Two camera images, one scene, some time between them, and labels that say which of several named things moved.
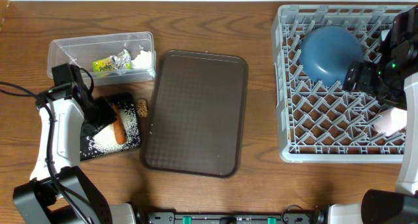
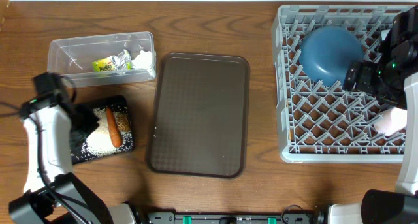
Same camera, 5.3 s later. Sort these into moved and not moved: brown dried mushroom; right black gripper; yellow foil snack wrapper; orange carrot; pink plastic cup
Moved: brown dried mushroom; orange carrot
Not moved: yellow foil snack wrapper; right black gripper; pink plastic cup
